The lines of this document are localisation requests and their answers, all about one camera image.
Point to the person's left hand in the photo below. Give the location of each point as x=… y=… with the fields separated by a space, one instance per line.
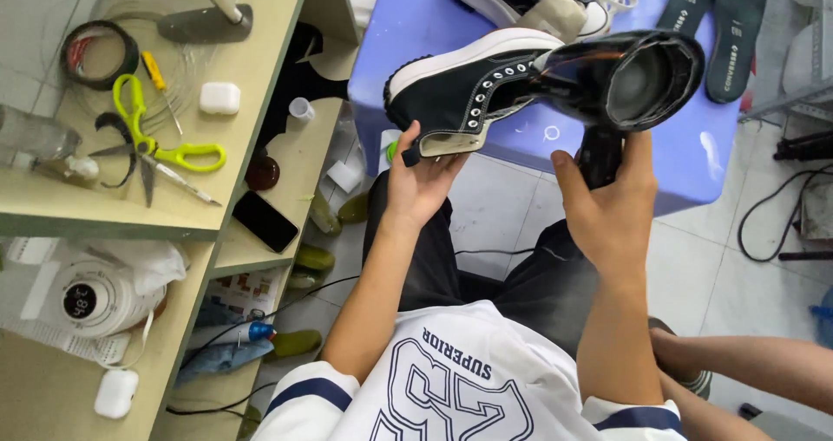
x=416 y=190

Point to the person's right hand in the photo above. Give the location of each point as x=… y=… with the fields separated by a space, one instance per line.
x=612 y=223

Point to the black hair dryer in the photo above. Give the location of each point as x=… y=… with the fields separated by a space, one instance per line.
x=618 y=80

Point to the green slipper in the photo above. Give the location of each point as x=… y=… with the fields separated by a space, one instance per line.
x=355 y=208
x=296 y=343
x=315 y=257
x=322 y=214

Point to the black trousers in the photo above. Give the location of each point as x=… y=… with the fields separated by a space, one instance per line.
x=416 y=259

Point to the white foam block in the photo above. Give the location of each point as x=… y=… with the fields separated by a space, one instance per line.
x=343 y=176

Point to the small white plastic cup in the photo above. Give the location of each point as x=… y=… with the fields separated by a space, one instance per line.
x=300 y=108

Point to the black smartphone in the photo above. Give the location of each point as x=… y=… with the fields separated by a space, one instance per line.
x=265 y=221

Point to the dark brown round jar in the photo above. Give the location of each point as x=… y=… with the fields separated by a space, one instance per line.
x=262 y=173

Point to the blue plastic stool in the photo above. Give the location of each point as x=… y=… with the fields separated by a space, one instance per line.
x=416 y=31

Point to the black fabric piece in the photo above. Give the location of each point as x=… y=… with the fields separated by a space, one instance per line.
x=296 y=83

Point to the striped sandal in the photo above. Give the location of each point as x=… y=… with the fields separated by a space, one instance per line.
x=699 y=384

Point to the white jersey shirt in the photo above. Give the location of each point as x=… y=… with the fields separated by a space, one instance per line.
x=455 y=376

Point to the wooden shelf unit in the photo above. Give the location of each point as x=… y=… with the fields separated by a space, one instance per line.
x=260 y=70

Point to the colourful printed booklet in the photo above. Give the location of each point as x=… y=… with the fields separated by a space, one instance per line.
x=244 y=291

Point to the black tripod legs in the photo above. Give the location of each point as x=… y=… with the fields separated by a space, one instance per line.
x=807 y=147

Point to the white earbuds case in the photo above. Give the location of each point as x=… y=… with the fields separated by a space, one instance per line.
x=116 y=394
x=219 y=98

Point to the dark green shoe insole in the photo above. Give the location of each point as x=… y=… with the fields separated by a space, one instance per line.
x=688 y=2
x=738 y=44

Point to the blue plastic object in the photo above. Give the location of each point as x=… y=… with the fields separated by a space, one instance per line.
x=823 y=317

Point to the white tube blue cap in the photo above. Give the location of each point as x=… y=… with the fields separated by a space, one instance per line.
x=228 y=334

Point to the metal awl tool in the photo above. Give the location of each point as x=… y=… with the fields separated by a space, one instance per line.
x=179 y=181

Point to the blue cloth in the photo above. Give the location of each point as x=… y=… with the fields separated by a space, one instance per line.
x=221 y=358

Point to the metal rack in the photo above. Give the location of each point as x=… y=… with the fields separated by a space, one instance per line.
x=807 y=44

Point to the grey lamp base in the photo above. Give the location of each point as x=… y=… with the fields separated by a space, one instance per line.
x=205 y=25

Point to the white plastic bag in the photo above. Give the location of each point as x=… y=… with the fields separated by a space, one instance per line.
x=156 y=262

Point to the black curved hook tool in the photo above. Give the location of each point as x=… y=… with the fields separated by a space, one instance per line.
x=110 y=123

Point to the white round display device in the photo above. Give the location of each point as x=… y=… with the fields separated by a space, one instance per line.
x=104 y=298

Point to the black tape roll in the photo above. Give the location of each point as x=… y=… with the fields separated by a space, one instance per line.
x=71 y=70

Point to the white paper slip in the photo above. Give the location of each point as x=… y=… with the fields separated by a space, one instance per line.
x=65 y=345

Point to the clear plastic bottle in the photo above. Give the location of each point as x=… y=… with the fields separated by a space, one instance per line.
x=36 y=142

